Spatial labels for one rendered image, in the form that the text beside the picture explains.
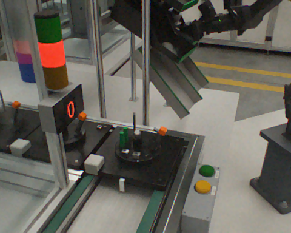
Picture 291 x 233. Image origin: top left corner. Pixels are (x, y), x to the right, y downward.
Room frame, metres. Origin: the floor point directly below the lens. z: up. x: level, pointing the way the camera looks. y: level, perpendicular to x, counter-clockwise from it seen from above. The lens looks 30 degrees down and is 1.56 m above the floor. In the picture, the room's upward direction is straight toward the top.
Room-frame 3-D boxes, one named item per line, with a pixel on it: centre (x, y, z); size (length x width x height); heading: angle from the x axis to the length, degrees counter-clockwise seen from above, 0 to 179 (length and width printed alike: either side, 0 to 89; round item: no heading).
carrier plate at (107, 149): (0.80, 0.03, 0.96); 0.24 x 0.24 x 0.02; 72
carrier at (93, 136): (0.88, 0.27, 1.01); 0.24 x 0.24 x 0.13; 72
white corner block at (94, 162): (0.74, 0.15, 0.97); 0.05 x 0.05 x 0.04; 72
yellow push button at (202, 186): (0.65, -0.15, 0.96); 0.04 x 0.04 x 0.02
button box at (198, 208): (0.65, -0.15, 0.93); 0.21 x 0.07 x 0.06; 162
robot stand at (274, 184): (0.74, -0.42, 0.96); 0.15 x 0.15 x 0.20; 24
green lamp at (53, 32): (0.66, 0.20, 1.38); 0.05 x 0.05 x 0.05
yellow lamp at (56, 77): (0.66, 0.20, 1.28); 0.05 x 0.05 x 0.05
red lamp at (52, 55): (0.66, 0.20, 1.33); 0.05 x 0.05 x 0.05
